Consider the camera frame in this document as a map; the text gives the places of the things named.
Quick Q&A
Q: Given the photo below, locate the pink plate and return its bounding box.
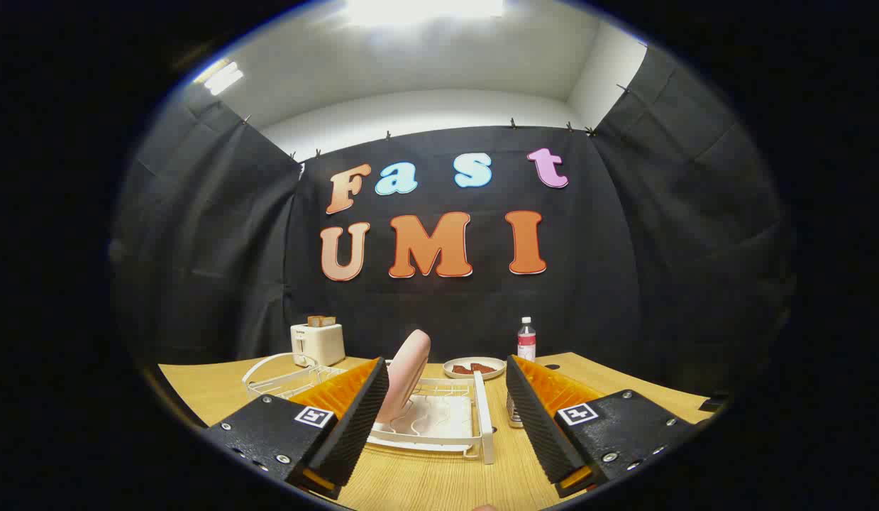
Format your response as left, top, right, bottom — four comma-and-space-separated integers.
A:
377, 329, 432, 425

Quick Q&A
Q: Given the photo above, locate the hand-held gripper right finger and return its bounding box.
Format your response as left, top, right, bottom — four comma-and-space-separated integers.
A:
505, 354, 697, 498

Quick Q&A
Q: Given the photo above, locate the white toaster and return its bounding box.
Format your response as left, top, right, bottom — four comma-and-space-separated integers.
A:
290, 323, 346, 367

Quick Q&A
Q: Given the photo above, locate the white plate with meat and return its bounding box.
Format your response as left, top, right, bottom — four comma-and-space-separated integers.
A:
443, 357, 507, 380

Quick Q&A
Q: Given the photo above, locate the ceiling light panel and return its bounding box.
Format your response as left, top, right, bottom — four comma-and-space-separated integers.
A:
201, 62, 245, 97
343, 0, 507, 26

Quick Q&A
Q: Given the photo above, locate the black backdrop cloth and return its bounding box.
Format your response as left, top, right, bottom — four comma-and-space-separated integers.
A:
111, 44, 795, 398

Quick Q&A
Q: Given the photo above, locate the white wire dish rack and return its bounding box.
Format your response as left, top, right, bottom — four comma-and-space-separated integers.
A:
242, 352, 497, 466

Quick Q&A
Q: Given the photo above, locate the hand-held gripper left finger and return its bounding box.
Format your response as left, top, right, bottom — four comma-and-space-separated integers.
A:
204, 357, 390, 501

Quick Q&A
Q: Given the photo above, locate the clear bottle with red label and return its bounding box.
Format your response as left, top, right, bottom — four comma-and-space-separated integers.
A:
517, 317, 537, 363

